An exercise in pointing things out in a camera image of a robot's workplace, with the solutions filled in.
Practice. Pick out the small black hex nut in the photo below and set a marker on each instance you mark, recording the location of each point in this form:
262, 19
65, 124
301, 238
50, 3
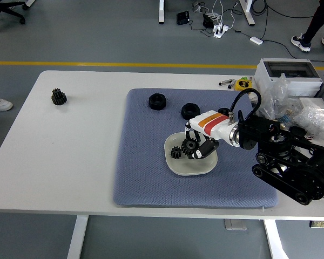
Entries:
222, 110

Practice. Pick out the clear plastic parts bag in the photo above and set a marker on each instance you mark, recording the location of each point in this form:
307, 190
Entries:
279, 91

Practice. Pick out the black office chair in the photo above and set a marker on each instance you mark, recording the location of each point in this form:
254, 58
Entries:
5, 10

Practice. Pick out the large black threaded hex nut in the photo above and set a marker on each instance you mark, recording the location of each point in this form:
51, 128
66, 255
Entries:
157, 102

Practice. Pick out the small black component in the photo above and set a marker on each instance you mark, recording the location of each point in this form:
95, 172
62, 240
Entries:
298, 131

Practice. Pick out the black stepped double gear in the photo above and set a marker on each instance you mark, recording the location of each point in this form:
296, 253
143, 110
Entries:
59, 97

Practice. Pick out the white cardboard box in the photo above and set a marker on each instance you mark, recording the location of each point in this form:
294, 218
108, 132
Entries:
313, 102

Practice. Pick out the black charger block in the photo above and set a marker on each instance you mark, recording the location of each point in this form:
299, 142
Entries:
208, 21

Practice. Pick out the person's white shoe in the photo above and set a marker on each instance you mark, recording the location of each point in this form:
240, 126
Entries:
0, 103

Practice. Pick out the large black gear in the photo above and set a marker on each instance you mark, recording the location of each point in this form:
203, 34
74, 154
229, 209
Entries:
189, 147

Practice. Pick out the black marker pen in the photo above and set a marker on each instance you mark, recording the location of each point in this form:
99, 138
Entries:
231, 84

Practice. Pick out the white desk leg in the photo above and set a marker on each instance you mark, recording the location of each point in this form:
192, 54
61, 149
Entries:
247, 12
162, 12

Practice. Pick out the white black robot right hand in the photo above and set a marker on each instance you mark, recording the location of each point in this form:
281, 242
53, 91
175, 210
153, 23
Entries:
213, 124

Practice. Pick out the grey under-table socket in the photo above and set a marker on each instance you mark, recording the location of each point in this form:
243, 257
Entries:
235, 224

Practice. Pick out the blue-grey textured mat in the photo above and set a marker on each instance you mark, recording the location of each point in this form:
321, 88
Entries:
145, 162

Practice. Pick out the white power adapter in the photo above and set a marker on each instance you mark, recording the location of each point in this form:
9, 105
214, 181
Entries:
256, 40

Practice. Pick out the grey electrical enclosure box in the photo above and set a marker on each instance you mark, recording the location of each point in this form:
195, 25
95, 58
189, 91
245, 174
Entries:
262, 78

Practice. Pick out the black hex nut wide bore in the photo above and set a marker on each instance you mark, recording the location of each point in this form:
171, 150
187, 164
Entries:
190, 112

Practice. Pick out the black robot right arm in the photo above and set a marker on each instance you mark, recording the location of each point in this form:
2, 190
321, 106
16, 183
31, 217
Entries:
299, 172

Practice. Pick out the small black gear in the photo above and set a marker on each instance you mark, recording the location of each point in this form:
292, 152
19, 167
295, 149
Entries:
175, 153

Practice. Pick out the black adapter box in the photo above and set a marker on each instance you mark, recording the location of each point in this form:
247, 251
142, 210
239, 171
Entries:
182, 18

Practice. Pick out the white power strip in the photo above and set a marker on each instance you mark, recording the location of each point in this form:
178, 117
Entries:
221, 30

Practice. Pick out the yellow tape measure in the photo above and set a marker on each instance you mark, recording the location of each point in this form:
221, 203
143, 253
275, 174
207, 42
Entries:
243, 85

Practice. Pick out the white table leg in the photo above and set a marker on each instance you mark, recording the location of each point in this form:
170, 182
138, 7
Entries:
274, 240
78, 237

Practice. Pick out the bubble wrap bag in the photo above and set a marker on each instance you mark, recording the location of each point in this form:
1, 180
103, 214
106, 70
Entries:
316, 121

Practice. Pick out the person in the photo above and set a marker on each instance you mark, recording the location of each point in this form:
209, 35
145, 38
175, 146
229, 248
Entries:
317, 21

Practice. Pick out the white square plate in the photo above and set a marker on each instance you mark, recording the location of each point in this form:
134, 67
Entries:
189, 167

